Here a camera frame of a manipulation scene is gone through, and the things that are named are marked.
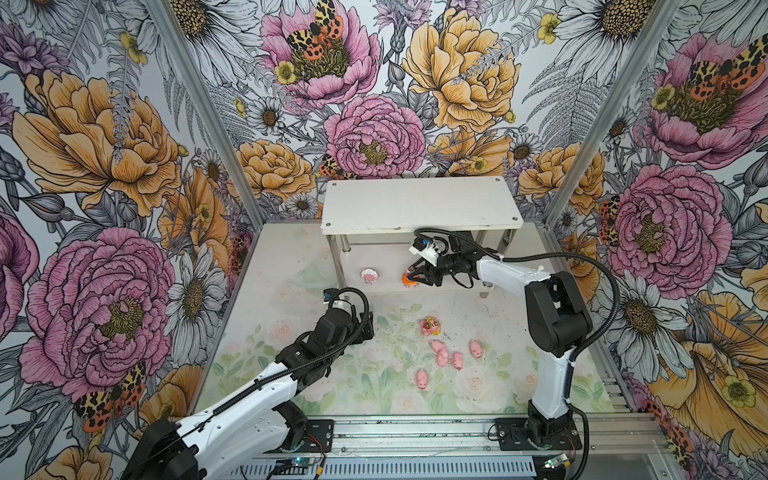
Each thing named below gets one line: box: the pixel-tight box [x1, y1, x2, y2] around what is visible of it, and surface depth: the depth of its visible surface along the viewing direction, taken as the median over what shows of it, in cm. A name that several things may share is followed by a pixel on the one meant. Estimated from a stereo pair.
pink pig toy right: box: [470, 339, 483, 359], surface depth 89 cm
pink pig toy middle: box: [453, 351, 464, 371], surface depth 87 cm
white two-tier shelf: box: [320, 176, 524, 292], surface depth 83 cm
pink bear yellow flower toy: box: [420, 316, 442, 337], surface depth 92 cm
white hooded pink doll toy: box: [360, 268, 380, 285], surface depth 94 cm
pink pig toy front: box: [416, 368, 429, 391], surface depth 84 cm
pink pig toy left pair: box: [436, 348, 449, 367], surface depth 87 cm
